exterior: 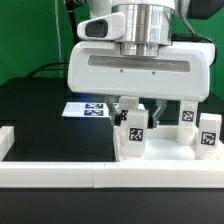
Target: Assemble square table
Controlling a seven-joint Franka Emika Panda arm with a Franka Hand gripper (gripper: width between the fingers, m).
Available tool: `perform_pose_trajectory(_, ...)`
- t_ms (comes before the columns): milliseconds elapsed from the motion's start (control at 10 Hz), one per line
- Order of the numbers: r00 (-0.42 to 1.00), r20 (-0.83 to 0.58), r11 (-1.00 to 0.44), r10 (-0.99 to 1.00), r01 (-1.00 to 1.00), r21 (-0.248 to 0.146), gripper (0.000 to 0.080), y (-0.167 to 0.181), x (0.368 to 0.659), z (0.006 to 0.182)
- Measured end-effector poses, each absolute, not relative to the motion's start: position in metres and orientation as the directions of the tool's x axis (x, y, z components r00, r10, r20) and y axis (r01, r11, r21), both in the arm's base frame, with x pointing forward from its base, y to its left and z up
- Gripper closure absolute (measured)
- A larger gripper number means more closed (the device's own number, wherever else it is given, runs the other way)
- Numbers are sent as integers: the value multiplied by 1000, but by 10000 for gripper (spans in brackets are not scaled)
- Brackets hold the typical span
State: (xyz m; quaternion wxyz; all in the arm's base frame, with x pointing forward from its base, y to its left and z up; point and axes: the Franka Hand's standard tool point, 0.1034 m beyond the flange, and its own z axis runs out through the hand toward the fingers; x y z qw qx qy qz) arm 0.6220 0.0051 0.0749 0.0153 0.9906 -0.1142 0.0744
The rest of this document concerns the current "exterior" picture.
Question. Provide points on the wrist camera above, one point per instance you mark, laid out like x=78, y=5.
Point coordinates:
x=109, y=27

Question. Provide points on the white U-shaped obstacle fence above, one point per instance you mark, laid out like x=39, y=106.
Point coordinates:
x=119, y=174

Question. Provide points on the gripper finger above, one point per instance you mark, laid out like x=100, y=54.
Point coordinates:
x=154, y=118
x=115, y=115

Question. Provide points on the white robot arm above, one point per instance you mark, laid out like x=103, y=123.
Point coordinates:
x=145, y=49

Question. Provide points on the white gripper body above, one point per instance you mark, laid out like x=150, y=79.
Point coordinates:
x=181, y=71

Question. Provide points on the white square table top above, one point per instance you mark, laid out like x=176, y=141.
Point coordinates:
x=161, y=144

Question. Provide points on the white sheet with markers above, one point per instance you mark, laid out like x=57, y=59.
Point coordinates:
x=85, y=109

